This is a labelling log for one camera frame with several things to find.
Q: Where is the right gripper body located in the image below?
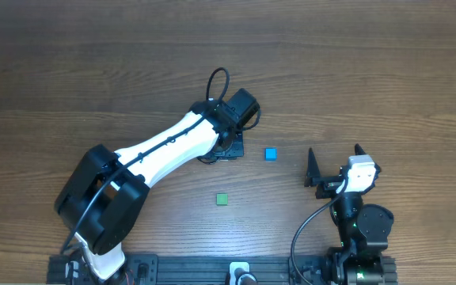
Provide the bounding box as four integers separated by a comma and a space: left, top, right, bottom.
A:
314, 175, 346, 200

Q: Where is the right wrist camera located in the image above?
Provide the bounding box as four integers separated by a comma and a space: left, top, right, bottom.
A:
335, 154, 382, 195

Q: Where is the mounting rail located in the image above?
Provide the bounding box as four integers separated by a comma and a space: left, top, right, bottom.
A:
47, 253, 398, 285

